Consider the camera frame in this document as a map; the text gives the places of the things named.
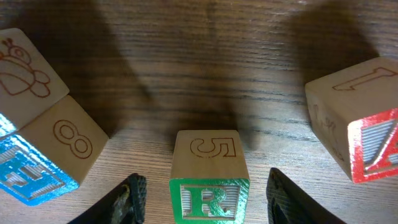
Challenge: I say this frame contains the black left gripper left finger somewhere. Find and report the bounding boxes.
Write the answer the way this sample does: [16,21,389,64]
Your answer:
[69,173,147,224]

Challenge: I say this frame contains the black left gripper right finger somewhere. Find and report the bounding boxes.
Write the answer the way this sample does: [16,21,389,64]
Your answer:
[266,167,344,224]

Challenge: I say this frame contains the green R wooden block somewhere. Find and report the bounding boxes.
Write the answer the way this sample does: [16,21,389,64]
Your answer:
[169,130,250,224]

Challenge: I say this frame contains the blue T wooden block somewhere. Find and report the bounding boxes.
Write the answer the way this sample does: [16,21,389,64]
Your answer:
[1,95,108,206]

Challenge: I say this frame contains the red A wooden block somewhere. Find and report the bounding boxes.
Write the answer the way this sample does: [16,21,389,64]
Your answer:
[305,57,397,184]

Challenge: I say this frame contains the snail drawing wooden block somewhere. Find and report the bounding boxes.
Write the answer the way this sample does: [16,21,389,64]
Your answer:
[0,28,69,137]

